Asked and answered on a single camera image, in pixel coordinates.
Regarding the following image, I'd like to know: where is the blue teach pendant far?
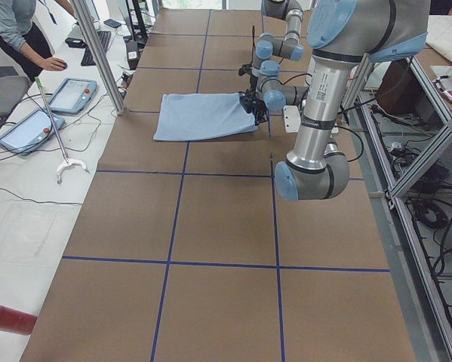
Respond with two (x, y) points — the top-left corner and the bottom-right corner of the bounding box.
(48, 78), (97, 115)

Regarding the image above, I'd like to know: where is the black keyboard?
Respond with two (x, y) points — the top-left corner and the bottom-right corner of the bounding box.
(80, 29), (112, 67)

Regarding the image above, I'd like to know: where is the red cylinder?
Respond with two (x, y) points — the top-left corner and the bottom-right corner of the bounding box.
(0, 305), (38, 336)

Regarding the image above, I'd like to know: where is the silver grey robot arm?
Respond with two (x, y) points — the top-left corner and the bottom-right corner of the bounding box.
(241, 1), (430, 201)
(244, 0), (304, 89)

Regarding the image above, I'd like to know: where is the reacher stick with white claw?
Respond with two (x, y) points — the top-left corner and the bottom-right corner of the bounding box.
(35, 77), (89, 185)

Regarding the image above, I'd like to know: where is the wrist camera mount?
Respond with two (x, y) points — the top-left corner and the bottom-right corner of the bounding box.
(238, 63), (252, 76)

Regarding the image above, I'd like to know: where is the light blue t-shirt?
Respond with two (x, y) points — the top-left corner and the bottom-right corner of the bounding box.
(153, 93), (257, 142)

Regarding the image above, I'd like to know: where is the blue teach pendant near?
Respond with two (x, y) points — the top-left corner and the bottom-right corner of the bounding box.
(0, 109), (54, 155)

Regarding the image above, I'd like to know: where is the blue teach pendant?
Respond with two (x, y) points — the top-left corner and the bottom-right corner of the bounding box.
(48, 78), (97, 115)
(0, 109), (54, 155)

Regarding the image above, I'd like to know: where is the standing person in grey shirt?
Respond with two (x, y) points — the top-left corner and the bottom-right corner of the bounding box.
(0, 0), (61, 81)

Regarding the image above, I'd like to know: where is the aluminium frame pillar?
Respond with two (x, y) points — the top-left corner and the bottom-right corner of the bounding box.
(70, 0), (125, 115)

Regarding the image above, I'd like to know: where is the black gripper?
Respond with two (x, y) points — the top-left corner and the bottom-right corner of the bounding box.
(239, 94), (268, 125)
(248, 67), (259, 90)

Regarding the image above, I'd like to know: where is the brown paper table cover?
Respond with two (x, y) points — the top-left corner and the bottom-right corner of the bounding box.
(22, 10), (415, 361)

